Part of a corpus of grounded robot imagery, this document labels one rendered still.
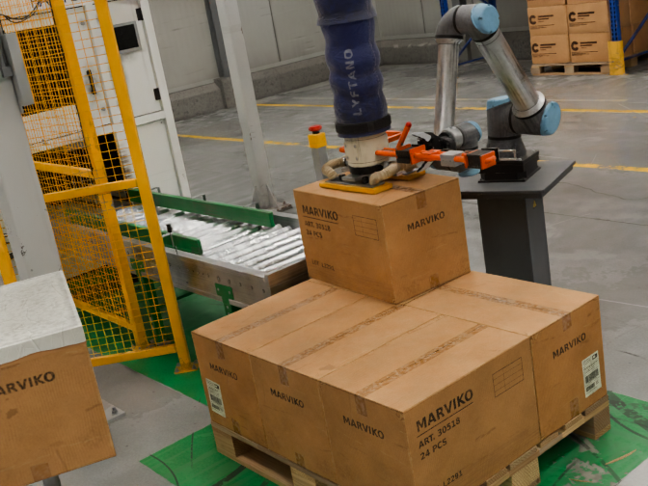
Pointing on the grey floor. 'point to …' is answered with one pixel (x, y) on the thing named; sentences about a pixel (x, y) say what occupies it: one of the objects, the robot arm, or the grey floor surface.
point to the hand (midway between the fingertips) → (416, 153)
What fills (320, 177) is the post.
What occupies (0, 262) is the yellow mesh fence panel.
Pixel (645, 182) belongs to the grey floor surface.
